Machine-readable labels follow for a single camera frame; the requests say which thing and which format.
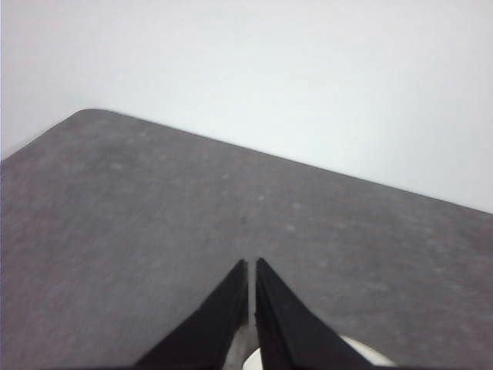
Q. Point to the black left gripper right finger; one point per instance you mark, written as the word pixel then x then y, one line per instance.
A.
pixel 285 331

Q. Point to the white round plate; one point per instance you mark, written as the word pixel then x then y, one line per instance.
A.
pixel 369 354

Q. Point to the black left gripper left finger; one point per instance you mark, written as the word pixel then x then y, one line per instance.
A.
pixel 215 327

